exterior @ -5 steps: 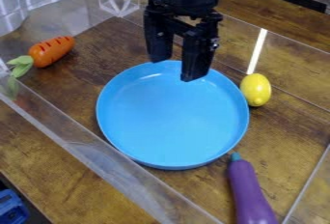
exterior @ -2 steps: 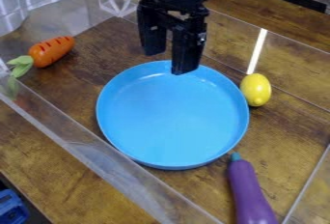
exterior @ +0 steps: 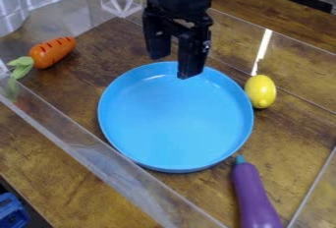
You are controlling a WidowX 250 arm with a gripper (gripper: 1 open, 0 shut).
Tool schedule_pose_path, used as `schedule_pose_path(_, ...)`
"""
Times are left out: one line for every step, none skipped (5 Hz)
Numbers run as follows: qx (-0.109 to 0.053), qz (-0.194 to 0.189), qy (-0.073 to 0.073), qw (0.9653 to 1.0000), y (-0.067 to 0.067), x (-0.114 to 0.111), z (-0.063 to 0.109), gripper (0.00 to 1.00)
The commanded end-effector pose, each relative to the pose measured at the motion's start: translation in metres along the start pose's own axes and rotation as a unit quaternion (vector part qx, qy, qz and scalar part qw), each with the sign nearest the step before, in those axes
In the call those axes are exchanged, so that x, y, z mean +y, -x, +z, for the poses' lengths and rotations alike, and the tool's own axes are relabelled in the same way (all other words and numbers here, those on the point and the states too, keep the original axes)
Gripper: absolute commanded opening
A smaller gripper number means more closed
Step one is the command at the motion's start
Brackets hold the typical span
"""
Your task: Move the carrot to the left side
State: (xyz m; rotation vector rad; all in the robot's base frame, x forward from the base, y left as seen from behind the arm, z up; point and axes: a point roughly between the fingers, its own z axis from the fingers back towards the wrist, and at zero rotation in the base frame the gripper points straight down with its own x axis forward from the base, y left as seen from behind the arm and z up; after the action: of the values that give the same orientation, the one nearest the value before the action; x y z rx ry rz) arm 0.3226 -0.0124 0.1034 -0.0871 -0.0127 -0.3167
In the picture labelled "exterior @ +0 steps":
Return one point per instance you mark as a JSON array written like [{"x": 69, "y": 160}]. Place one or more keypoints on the orange toy carrot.
[{"x": 44, "y": 54}]

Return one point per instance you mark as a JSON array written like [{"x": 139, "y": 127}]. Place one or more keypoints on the clear acrylic enclosure wall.
[{"x": 167, "y": 207}]

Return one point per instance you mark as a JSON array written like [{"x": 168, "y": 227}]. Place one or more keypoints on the purple toy eggplant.
[{"x": 257, "y": 213}]

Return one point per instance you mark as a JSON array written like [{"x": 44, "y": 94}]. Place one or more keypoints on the yellow toy lemon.
[{"x": 261, "y": 91}]

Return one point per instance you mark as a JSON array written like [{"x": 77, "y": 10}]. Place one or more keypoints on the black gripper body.
[{"x": 187, "y": 10}]

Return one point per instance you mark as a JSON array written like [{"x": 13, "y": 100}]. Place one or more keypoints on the blue round plate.
[{"x": 173, "y": 125}]

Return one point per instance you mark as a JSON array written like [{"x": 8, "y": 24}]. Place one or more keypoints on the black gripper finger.
[
  {"x": 193, "y": 50},
  {"x": 156, "y": 35}
]

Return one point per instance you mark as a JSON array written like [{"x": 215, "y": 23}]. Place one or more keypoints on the blue plastic box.
[{"x": 13, "y": 215}]

